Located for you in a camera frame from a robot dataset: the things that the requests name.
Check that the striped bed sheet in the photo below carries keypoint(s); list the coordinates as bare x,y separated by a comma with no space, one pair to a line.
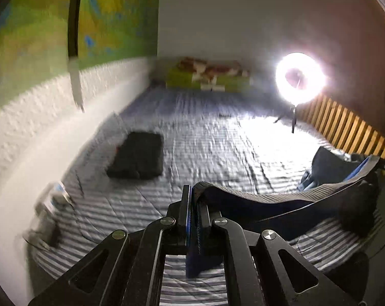
211,140

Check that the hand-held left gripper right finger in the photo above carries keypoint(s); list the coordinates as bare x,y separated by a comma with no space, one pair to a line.
202,229

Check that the blue garment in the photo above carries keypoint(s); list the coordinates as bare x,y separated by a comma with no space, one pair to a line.
275,210

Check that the blurred white object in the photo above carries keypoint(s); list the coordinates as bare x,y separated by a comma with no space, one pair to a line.
49,216

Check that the pile of dark clothes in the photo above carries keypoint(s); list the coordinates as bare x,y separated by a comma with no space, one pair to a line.
329,165

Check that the green brown patterned pillow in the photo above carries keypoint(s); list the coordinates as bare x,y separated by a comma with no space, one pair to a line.
211,76

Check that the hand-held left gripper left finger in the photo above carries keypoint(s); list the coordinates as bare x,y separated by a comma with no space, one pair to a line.
188,226

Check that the yellow wooden slatted rail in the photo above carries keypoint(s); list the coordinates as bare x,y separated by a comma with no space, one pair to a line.
348,124

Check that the folded black garment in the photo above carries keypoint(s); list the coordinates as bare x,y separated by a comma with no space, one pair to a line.
138,156

